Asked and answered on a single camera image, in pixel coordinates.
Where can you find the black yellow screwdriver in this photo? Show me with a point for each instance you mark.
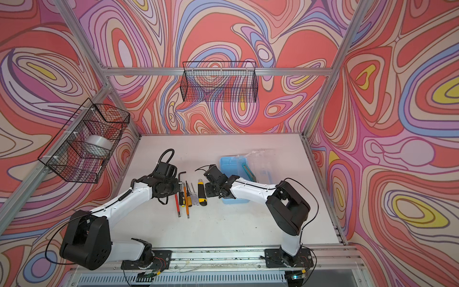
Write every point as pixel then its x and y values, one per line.
pixel 182 199

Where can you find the clear handled screwdriver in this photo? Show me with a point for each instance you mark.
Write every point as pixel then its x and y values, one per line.
pixel 194 196

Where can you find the clear tool box lid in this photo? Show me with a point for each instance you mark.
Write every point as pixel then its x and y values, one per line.
pixel 262 164

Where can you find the red handled hex key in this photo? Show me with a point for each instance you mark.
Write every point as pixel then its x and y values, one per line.
pixel 177 205

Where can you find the aluminium front rail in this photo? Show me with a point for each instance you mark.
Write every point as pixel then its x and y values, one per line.
pixel 248 258

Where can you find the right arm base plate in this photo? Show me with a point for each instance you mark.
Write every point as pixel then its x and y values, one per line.
pixel 277 258

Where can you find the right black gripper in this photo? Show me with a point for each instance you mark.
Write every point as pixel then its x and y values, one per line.
pixel 208 190

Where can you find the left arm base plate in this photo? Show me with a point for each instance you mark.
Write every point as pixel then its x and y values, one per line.
pixel 158 260

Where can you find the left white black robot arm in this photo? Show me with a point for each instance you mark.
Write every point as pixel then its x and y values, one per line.
pixel 88 241

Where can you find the orange handled hex key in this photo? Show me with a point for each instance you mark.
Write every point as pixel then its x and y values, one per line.
pixel 186 202

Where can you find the black wire basket on left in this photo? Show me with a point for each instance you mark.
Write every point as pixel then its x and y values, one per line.
pixel 67 157

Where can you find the black wire basket at back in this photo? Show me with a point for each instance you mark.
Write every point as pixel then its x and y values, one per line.
pixel 219 81

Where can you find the yellow black utility knife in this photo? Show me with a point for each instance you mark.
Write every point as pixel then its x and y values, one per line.
pixel 202 199

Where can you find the orange handled screwdriver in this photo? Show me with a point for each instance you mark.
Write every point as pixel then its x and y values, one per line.
pixel 188 195

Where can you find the teal utility knife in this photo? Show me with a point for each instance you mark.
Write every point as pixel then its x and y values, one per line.
pixel 250 175

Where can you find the grey tape roll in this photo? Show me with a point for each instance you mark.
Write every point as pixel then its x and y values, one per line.
pixel 97 147

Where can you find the black wire basket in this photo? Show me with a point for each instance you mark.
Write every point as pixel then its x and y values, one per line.
pixel 219 81
pixel 67 157

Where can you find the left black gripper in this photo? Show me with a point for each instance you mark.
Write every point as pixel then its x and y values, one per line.
pixel 176 182

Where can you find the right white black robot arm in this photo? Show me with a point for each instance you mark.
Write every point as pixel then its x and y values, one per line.
pixel 288 208

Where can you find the black hex key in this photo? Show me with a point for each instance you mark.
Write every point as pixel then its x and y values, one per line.
pixel 181 184

